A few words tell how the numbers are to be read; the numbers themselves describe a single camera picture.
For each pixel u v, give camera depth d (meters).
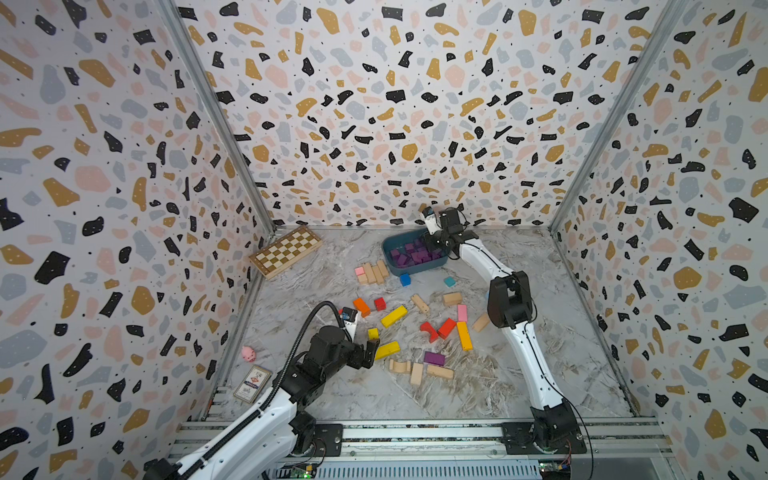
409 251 1.13
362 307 0.99
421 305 0.98
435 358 0.88
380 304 0.99
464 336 0.92
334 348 0.62
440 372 0.85
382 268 1.07
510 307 0.71
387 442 0.75
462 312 0.98
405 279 1.05
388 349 0.88
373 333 0.90
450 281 1.06
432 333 0.92
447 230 0.92
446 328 0.93
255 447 0.49
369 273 1.06
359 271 1.07
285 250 1.10
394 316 0.97
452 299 1.01
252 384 0.81
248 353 0.86
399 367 0.84
